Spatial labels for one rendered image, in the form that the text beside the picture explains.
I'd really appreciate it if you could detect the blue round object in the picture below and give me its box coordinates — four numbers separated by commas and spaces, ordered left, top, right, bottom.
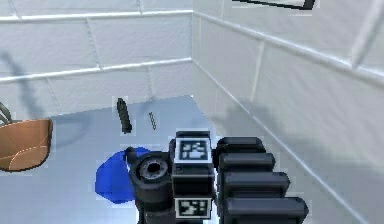
94, 146, 152, 205

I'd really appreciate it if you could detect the black remote control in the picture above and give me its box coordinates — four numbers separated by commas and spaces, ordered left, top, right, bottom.
116, 97, 133, 134

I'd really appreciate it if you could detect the brown wooden bowl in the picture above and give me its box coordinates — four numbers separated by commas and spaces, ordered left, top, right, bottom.
0, 118, 54, 173

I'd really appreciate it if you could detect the black framed wall picture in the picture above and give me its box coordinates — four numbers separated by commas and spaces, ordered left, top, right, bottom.
232, 0, 316, 11

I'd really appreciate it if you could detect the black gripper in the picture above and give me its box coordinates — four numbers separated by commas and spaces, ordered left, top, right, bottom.
123, 146, 177, 224

